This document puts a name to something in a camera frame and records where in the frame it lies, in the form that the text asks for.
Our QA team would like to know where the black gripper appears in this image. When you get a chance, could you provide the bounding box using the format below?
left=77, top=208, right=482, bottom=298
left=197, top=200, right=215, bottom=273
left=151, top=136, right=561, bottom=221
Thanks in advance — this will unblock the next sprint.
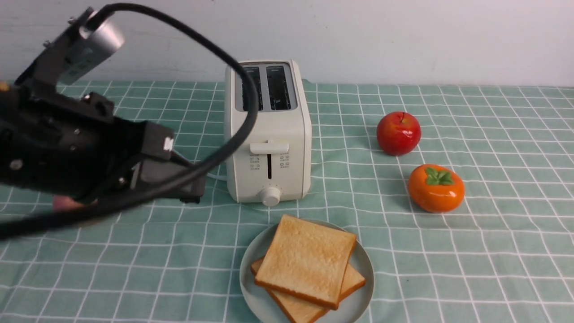
left=0, top=81, right=208, bottom=205

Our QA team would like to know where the toasted bread slice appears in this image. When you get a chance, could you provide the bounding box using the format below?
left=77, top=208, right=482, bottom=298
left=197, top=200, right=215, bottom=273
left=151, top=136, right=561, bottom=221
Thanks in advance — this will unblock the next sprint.
left=241, top=255, right=374, bottom=323
left=254, top=214, right=357, bottom=310

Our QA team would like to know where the cream white toaster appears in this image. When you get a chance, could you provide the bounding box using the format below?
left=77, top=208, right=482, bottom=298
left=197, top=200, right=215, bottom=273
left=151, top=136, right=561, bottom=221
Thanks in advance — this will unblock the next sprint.
left=226, top=59, right=312, bottom=207

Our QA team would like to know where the red apple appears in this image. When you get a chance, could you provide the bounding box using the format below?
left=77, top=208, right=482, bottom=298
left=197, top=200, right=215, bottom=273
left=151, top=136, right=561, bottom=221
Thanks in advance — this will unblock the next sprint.
left=376, top=111, right=422, bottom=156

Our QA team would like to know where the orange persimmon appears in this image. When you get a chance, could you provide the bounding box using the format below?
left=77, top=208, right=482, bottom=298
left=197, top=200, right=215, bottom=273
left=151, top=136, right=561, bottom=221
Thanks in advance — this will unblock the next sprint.
left=407, top=164, right=465, bottom=214

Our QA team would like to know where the green checkered tablecloth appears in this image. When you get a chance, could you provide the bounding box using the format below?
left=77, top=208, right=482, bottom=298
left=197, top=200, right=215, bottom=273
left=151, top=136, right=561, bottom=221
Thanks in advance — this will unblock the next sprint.
left=1, top=81, right=574, bottom=323

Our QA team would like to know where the white power cord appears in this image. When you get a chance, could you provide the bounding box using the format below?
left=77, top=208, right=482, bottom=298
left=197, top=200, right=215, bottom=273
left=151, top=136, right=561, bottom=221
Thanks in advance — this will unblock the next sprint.
left=173, top=150, right=228, bottom=182

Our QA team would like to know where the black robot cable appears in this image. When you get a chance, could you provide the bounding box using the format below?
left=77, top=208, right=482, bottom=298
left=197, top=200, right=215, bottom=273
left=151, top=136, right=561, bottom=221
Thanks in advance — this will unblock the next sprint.
left=0, top=3, right=261, bottom=239

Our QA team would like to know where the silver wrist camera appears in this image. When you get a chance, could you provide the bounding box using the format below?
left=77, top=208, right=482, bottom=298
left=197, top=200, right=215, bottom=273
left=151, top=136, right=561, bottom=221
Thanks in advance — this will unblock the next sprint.
left=14, top=7, right=125, bottom=85

